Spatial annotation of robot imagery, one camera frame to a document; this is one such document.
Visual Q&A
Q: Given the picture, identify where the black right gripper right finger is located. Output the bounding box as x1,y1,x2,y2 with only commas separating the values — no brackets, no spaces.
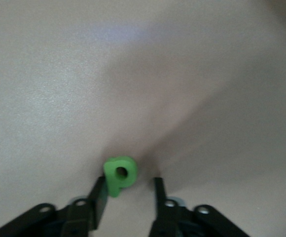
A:
149,177,195,237

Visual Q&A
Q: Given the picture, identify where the green letter p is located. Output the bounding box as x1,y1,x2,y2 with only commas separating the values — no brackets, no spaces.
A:
103,156,138,198

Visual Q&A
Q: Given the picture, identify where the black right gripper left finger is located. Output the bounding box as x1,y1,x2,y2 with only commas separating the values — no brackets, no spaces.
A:
61,176,109,237

